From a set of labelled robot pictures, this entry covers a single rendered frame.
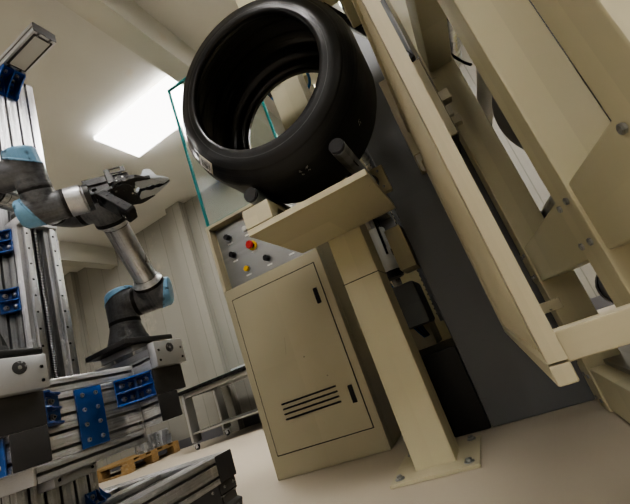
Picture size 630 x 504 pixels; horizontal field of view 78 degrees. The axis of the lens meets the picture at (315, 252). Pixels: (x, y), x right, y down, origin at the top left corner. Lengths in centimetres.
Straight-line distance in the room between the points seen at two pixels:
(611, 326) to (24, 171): 115
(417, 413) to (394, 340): 23
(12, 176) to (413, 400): 124
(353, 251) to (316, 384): 70
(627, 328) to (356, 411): 142
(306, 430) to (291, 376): 24
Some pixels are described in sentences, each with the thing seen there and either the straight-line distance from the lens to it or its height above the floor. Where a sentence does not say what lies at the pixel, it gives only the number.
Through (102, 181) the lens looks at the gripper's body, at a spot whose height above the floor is 103.
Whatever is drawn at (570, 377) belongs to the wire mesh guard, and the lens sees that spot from 42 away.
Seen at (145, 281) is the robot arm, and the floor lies 91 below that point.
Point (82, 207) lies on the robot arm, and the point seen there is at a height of 96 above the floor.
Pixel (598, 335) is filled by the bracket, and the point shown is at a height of 33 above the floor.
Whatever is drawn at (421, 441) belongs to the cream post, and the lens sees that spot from 135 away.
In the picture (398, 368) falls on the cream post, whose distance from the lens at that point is 132.
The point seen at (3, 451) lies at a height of 46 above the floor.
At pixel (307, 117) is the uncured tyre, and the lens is 107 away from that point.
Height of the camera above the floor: 39
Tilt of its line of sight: 16 degrees up
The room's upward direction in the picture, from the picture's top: 20 degrees counter-clockwise
